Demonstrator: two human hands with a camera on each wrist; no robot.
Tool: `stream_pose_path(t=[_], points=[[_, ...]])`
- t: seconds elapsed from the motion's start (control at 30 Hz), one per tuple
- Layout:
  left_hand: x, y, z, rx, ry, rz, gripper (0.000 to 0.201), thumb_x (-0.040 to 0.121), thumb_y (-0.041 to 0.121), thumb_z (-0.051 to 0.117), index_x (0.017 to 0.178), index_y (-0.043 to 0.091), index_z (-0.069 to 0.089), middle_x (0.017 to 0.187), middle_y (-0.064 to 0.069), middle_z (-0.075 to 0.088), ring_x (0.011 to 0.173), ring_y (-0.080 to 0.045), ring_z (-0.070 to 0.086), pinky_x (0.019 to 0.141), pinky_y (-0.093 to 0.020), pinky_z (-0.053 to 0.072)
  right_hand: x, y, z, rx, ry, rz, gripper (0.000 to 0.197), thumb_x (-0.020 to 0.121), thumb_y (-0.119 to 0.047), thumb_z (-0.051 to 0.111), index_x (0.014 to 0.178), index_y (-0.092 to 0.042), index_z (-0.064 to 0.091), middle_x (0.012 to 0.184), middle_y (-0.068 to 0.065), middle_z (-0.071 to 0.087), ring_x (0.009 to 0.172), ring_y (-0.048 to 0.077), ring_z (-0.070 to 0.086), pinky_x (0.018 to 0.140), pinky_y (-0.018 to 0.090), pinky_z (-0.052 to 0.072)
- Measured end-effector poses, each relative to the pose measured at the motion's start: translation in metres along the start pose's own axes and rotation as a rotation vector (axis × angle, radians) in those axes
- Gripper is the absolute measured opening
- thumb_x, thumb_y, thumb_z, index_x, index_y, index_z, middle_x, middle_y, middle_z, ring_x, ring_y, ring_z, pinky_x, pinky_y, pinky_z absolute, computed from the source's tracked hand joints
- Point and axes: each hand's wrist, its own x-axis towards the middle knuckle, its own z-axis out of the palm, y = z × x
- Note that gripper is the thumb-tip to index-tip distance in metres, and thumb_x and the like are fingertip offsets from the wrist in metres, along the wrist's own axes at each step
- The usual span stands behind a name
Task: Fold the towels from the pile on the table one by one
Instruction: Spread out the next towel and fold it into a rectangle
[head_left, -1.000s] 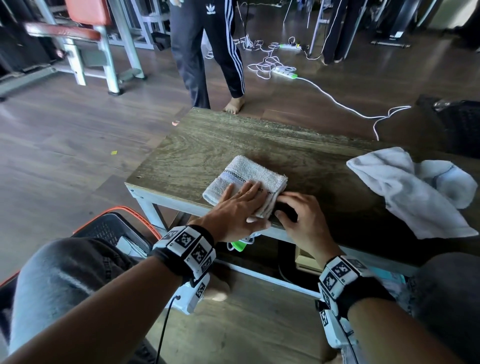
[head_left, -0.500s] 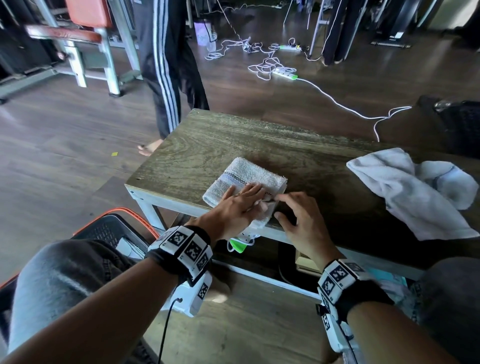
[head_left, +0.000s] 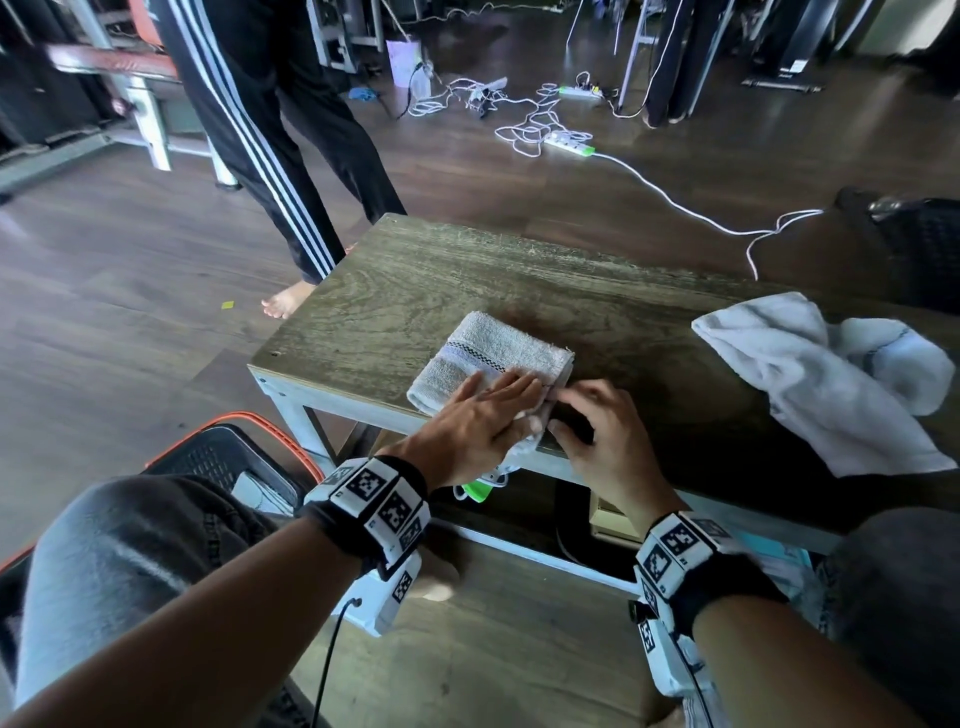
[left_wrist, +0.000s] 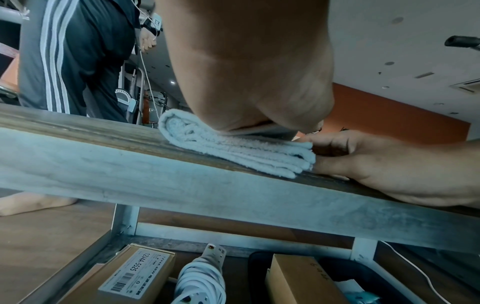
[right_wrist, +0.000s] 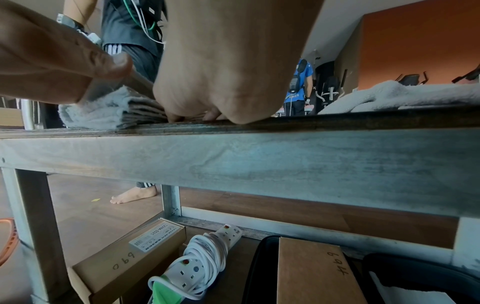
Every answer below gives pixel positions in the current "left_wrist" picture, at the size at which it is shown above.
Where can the coiled white power strip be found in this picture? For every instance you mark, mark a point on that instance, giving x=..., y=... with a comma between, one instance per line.
x=204, y=276

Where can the person's right hand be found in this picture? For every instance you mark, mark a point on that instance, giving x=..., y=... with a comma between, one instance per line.
x=405, y=169

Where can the white metal table frame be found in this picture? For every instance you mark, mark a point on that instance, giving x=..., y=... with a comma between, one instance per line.
x=240, y=230

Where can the teal packet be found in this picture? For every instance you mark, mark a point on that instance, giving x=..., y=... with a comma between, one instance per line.
x=362, y=297

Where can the white towel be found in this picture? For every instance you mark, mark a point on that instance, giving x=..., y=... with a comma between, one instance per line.
x=240, y=148

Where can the cardboard box with white label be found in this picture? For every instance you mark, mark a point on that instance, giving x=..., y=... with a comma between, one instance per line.
x=138, y=276

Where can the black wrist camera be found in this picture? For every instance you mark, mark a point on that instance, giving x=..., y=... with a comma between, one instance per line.
x=152, y=24

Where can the black storage bin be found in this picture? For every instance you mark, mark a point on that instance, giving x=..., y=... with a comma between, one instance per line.
x=375, y=273

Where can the plain brown cardboard box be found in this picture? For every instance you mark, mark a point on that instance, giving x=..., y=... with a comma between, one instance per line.
x=300, y=282

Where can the white exercise machine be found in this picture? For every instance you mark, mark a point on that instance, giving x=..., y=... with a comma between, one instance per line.
x=129, y=98

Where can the person's left hand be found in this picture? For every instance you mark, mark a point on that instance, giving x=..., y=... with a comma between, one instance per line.
x=247, y=68

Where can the ceiling air vent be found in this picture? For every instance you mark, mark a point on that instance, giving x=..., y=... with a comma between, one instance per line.
x=467, y=86

